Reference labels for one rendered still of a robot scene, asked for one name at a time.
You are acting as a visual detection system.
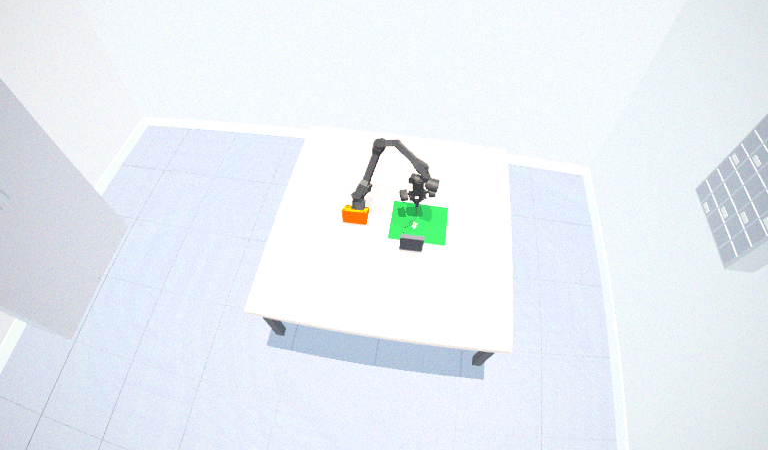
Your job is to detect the green circuit board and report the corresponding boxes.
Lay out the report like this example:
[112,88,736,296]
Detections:
[388,201,448,246]

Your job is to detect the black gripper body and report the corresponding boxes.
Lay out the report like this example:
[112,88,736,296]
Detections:
[399,186,436,201]

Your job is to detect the dark grey square cooling fan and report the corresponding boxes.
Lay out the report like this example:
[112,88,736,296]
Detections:
[399,234,425,252]

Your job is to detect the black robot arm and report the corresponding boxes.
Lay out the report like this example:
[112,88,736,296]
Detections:
[351,138,440,210]

